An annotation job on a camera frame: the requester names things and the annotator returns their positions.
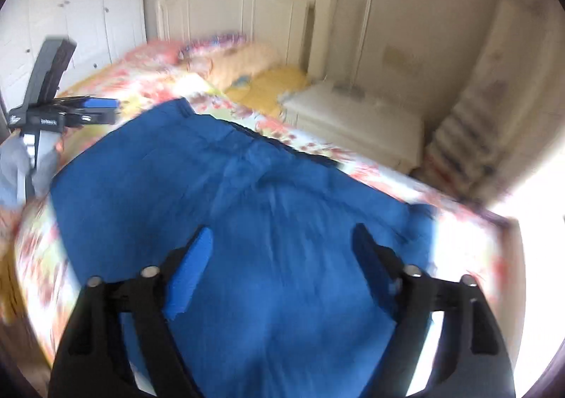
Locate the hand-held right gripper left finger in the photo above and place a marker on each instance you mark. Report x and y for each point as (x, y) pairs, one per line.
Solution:
(190, 274)

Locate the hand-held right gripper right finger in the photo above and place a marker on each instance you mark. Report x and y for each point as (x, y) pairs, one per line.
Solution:
(379, 265)

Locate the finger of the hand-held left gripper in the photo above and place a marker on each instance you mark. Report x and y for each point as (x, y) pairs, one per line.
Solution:
(50, 71)
(101, 104)

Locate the blue puffer jacket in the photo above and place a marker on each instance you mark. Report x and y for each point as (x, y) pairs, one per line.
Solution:
(265, 226)

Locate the person's left hand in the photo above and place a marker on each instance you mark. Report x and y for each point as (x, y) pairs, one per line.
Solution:
(9, 168)

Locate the floral bedsheet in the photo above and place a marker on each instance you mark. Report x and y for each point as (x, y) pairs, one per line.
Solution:
(132, 85)

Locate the white wardrobe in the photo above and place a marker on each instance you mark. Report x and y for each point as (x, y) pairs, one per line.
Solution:
(88, 5)

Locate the patterned round pillow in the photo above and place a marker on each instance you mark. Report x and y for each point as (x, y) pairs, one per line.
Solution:
(207, 45)

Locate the white nightstand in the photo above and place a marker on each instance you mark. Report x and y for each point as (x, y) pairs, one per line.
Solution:
(353, 124)

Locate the cream pillow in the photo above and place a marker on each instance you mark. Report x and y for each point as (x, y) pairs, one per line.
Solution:
(247, 63)

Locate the yellow sheet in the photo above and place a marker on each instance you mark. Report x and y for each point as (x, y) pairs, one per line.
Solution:
(265, 89)

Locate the white wooden headboard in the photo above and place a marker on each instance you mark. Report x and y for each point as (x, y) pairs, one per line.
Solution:
(247, 1)

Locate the sailboat print curtain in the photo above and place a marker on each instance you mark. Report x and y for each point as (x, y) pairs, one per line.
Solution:
(485, 93)

